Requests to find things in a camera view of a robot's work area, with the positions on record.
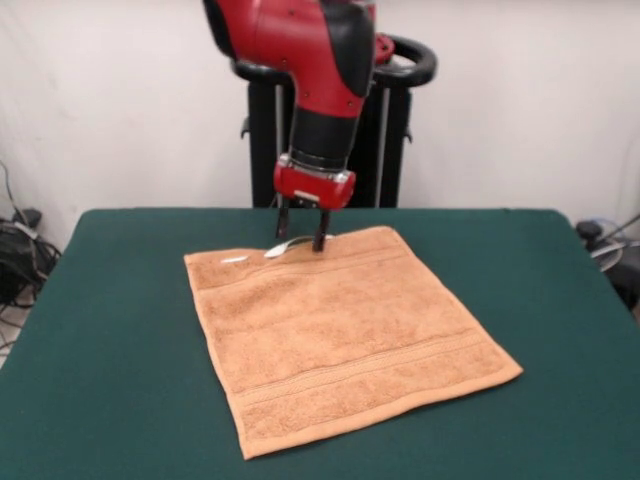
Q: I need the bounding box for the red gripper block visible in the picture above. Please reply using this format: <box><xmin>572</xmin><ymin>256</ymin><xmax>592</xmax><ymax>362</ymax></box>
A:
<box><xmin>272</xmin><ymin>153</ymin><xmax>358</xmax><ymax>253</ymax></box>

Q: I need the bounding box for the tan terry towel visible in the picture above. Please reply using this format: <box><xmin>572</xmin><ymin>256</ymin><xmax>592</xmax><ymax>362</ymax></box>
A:
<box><xmin>183</xmin><ymin>225</ymin><xmax>525</xmax><ymax>461</ymax></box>

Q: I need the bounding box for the dark green table cloth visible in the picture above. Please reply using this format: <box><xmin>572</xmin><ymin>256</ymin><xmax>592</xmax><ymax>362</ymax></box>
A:
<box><xmin>0</xmin><ymin>207</ymin><xmax>640</xmax><ymax>480</ymax></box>

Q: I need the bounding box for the black round base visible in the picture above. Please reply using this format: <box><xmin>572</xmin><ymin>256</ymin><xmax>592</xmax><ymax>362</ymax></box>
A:
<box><xmin>589</xmin><ymin>238</ymin><xmax>640</xmax><ymax>311</ymax></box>

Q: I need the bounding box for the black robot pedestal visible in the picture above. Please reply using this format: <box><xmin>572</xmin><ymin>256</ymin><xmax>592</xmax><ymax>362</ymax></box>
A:
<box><xmin>229</xmin><ymin>33</ymin><xmax>439</xmax><ymax>209</ymax></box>

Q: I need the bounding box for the black cable tangle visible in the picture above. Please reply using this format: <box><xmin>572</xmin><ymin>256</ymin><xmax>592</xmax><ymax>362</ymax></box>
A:
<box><xmin>0</xmin><ymin>159</ymin><xmax>64</xmax><ymax>356</ymax></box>

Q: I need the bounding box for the blue cable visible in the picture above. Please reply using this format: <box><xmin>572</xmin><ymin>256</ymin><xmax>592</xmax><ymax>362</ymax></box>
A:
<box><xmin>582</xmin><ymin>213</ymin><xmax>640</xmax><ymax>246</ymax></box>

